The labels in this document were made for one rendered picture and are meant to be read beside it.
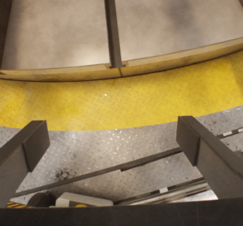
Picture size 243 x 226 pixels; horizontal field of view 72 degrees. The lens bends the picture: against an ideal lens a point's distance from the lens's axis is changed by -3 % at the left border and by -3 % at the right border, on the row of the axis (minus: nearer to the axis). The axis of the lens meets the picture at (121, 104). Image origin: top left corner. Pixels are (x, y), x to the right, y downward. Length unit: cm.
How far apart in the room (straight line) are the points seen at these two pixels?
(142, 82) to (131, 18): 36
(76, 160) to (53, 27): 66
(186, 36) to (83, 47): 39
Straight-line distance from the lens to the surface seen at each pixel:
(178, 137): 17
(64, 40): 75
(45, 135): 17
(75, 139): 99
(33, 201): 100
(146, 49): 67
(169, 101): 95
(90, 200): 94
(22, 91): 116
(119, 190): 100
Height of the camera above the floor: 93
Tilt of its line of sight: 82 degrees down
